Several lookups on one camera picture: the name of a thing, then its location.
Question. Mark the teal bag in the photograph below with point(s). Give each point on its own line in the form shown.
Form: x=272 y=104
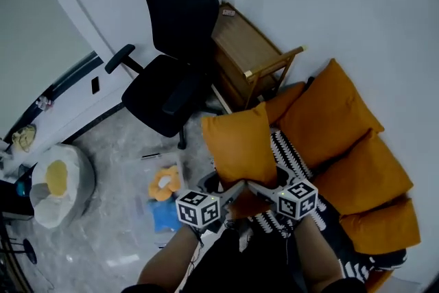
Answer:
x=21 y=188

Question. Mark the small orange sofa pillow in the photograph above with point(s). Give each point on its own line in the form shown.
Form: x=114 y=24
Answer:
x=240 y=144

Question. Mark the black round base stand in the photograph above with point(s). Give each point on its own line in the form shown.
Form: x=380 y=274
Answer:
x=30 y=250

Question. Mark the clear plastic bottle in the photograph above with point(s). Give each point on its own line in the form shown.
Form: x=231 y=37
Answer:
x=41 y=102

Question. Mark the black flat panel screen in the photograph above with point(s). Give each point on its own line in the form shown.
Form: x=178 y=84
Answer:
x=13 y=202

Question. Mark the wooden side table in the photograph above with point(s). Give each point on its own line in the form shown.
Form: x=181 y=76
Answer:
x=240 y=44

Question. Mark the person's black trousers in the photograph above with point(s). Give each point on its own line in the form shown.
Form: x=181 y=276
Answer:
x=223 y=243

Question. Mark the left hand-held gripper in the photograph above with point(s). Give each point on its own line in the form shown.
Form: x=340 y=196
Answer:
x=197 y=211

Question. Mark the clear plastic storage bin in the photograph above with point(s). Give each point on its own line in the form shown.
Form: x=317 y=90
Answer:
x=137 y=216

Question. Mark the orange sofa with striped blanket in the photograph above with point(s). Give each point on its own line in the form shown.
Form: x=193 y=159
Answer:
x=291 y=154

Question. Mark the person's black shirt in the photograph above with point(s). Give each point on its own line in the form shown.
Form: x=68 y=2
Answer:
x=240 y=281

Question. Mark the blue star pillow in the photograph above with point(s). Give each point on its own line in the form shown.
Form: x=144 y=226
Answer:
x=166 y=216

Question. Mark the red label plastic bottle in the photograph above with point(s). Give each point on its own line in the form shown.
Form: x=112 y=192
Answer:
x=48 y=103

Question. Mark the black wall socket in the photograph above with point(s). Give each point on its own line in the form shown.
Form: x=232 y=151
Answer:
x=95 y=85

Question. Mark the black office chair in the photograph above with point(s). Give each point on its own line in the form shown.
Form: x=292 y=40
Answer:
x=178 y=17

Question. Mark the large orange sofa pillow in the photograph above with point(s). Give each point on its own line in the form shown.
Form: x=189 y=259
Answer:
x=380 y=230
x=326 y=113
x=367 y=175

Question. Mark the orange flower pillow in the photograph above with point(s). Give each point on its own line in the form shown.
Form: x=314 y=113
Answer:
x=164 y=185

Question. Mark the egg shaped bean bag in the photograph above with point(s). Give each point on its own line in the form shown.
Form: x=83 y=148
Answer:
x=61 y=195

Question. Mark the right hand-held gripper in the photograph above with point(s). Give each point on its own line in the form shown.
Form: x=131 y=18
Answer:
x=296 y=199

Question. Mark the person's left forearm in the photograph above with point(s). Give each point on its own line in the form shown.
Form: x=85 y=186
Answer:
x=168 y=260

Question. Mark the person's right forearm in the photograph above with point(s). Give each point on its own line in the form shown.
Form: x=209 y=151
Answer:
x=319 y=250

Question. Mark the yellow cloth bag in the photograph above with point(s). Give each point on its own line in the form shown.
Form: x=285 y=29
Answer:
x=24 y=139

